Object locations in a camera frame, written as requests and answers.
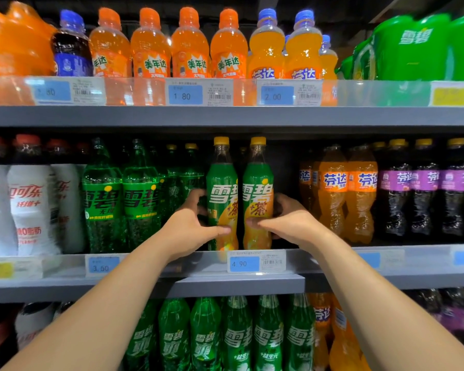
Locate row of green soda bottles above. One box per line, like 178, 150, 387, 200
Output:
124, 293, 317, 371

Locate person's right hand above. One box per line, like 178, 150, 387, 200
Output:
255, 193, 329, 252

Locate row of shelf price tags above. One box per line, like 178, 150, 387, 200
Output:
0, 245, 464, 279
23, 77, 464, 109

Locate person's left forearm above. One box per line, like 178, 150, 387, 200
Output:
0, 239, 190, 371

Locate white cola bottle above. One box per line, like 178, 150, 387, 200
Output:
15, 301, 57, 348

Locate small orange bottle blue cap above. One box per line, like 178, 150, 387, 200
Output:
319, 35, 340, 80

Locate large cola bottle blue cap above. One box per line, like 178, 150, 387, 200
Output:
52, 9, 94, 78

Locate grey store shelving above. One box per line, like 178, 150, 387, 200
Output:
0, 75, 464, 371

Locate person's right forearm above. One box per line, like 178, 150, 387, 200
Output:
305, 231, 464, 371

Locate row of purple label bottles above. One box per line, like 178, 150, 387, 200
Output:
413, 287, 464, 352

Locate purple label bottle yellow cap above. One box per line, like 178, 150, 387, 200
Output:
380, 139, 411, 238
438, 137, 464, 240
408, 138, 442, 240

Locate person's left hand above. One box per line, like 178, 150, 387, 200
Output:
158, 189, 233, 262

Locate orange Fanta multipack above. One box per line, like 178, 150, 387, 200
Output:
0, 2, 59, 76

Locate green soda bottle yellow cap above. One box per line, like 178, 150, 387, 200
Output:
241, 136, 276, 250

